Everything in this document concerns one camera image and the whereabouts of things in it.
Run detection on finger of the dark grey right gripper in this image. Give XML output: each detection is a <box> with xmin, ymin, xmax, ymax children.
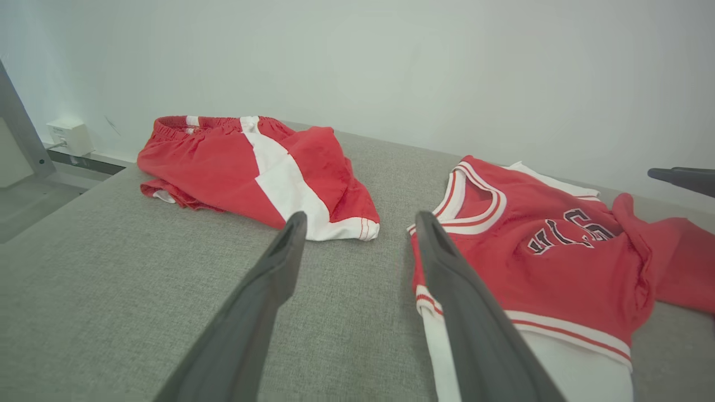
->
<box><xmin>648</xmin><ymin>166</ymin><xmax>715</xmax><ymax>198</ymax></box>

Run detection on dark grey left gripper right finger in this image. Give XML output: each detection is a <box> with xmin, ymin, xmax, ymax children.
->
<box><xmin>414</xmin><ymin>210</ymin><xmax>565</xmax><ymax>402</ymax></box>

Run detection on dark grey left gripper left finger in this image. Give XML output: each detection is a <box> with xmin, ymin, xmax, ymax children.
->
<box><xmin>154</xmin><ymin>211</ymin><xmax>308</xmax><ymax>402</ymax></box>

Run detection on red basketball jersey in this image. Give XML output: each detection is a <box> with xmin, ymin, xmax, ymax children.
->
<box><xmin>408</xmin><ymin>155</ymin><xmax>715</xmax><ymax>402</ymax></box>

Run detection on red and white shorts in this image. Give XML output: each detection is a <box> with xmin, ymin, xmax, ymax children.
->
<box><xmin>137</xmin><ymin>116</ymin><xmax>381</xmax><ymax>242</ymax></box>

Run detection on white wall socket box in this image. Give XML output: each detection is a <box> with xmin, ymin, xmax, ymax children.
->
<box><xmin>46</xmin><ymin>118</ymin><xmax>94</xmax><ymax>157</ymax></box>

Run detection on grey metal frame post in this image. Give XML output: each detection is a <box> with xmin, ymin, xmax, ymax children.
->
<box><xmin>0</xmin><ymin>59</ymin><xmax>57</xmax><ymax>180</ymax></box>

